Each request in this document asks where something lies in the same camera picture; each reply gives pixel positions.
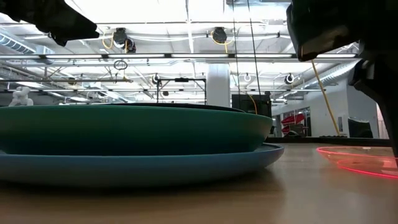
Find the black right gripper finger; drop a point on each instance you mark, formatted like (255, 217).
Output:
(391, 118)

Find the large teal plastic plate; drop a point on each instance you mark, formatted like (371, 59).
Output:
(124, 130)

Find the black monitor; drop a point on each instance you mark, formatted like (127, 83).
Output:
(360, 128)

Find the small orange translucent plate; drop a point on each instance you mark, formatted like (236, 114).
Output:
(367, 165)

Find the white humanoid figure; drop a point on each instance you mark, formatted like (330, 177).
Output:
(21, 97)

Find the red shelf items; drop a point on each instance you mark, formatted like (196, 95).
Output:
(293, 123)

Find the black cabinet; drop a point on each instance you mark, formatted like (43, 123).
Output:
(245, 104)

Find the white square pillar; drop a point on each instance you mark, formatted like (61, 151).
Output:
(218, 85)

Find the large blue plastic plate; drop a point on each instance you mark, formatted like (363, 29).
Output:
(140, 171)

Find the black aluminium table frame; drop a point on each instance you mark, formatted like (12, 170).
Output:
(326, 141)

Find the black distant frame rig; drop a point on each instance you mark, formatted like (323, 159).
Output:
(182, 80)

